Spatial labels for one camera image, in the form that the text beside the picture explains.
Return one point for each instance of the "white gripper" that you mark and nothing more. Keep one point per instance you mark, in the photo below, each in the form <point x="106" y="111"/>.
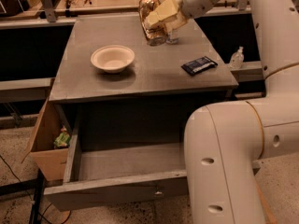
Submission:
<point x="195" y="1"/>

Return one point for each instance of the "orange drink can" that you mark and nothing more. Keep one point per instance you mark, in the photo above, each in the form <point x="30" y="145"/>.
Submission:
<point x="154" y="31"/>

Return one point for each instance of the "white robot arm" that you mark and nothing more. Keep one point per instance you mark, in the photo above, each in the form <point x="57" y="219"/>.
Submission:
<point x="222" y="140"/>

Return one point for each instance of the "open grey top drawer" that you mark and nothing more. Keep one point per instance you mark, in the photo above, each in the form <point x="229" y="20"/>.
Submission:
<point x="127" y="172"/>

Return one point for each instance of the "clear plastic water bottle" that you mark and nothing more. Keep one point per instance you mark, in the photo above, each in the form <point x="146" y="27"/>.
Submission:
<point x="172" y="37"/>

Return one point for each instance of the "dark blue snack packet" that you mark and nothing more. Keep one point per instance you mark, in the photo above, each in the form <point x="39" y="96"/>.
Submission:
<point x="198" y="65"/>

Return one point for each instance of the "white paper bowl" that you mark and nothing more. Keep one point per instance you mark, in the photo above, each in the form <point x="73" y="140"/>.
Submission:
<point x="112" y="59"/>

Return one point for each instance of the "small clear sanitizer bottle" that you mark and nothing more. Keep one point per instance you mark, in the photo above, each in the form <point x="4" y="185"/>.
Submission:
<point x="237" y="59"/>

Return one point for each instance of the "grey wooden cabinet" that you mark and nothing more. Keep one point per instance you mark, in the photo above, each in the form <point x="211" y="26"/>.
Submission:
<point x="155" y="70"/>

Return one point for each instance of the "green snack bag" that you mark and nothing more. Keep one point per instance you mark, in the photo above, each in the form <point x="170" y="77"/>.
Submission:
<point x="63" y="139"/>

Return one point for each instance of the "cardboard box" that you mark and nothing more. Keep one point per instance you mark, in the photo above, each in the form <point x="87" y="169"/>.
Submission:
<point x="51" y="161"/>

